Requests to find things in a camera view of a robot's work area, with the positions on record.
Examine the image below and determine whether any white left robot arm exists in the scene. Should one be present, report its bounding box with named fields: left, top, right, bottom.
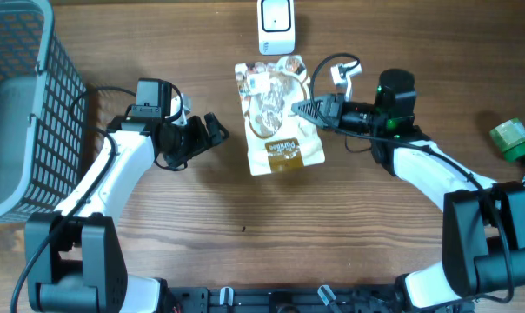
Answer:
left=10, top=78, right=229, bottom=312

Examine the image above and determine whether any white barcode scanner box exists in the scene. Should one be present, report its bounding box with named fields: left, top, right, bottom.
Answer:
left=256, top=0, right=296, bottom=56

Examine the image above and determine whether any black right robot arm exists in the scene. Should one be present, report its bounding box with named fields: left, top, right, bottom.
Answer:
left=292, top=69, right=525, bottom=312

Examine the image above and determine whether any green lid glass jar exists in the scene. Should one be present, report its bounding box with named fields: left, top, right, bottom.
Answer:
left=489, top=118, right=525, bottom=162

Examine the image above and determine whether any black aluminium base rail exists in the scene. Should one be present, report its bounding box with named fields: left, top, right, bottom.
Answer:
left=169, top=284, right=475, bottom=313

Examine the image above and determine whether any grey plastic shopping basket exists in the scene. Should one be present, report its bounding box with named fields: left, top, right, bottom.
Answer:
left=0, top=0, right=88, bottom=223

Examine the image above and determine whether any white brown snack pouch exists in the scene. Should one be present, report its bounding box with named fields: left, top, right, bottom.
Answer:
left=235, top=55, right=325, bottom=176

